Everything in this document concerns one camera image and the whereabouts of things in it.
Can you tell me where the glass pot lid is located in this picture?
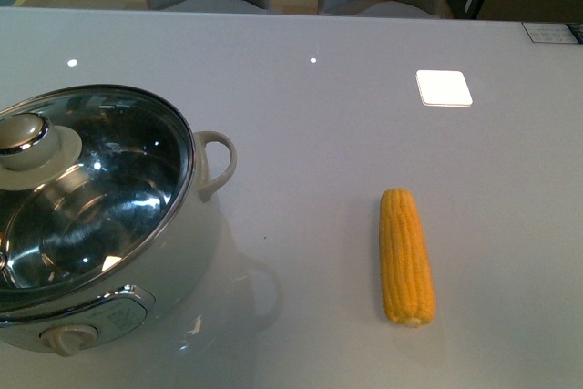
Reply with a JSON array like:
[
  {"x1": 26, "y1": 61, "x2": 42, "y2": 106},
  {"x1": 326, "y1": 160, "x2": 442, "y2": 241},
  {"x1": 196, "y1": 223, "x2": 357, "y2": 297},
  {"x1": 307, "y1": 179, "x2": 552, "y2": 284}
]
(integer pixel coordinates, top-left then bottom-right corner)
[{"x1": 1, "y1": 84, "x2": 195, "y2": 313}]

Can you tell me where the yellow corn cob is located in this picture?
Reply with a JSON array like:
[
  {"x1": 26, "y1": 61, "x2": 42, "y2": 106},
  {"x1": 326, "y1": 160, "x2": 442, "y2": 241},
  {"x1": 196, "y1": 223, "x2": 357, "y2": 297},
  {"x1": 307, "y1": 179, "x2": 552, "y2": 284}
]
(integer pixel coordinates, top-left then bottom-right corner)
[{"x1": 379, "y1": 188, "x2": 435, "y2": 328}]

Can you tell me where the white electric cooking pot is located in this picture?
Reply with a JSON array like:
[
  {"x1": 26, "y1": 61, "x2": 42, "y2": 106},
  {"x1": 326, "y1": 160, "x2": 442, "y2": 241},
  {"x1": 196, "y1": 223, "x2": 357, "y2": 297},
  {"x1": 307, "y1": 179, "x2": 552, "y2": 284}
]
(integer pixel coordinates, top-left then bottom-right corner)
[{"x1": 0, "y1": 129, "x2": 239, "y2": 359}]

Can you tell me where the black white table label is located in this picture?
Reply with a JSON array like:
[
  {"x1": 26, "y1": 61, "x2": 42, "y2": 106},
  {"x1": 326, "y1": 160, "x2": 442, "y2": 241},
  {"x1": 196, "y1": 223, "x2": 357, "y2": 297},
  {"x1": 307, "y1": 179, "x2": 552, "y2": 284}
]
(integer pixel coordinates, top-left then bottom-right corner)
[{"x1": 522, "y1": 22, "x2": 582, "y2": 44}]

